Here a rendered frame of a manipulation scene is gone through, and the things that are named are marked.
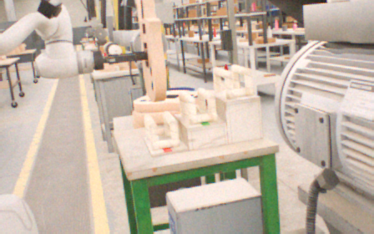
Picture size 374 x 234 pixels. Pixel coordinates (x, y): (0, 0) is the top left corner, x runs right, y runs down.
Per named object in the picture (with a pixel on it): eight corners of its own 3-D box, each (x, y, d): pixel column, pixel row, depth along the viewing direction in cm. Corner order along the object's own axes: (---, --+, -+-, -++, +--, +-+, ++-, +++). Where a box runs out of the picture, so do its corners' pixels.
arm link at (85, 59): (79, 75, 166) (95, 73, 167) (76, 51, 164) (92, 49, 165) (79, 73, 174) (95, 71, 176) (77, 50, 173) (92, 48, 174)
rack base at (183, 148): (189, 150, 171) (189, 148, 170) (151, 157, 167) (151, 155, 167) (175, 134, 197) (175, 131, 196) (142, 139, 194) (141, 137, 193)
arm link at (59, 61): (78, 73, 163) (73, 38, 165) (35, 78, 160) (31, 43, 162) (80, 78, 174) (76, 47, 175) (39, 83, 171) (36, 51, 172)
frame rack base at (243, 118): (264, 138, 176) (261, 96, 173) (228, 144, 173) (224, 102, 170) (240, 124, 202) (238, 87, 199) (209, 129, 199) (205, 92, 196)
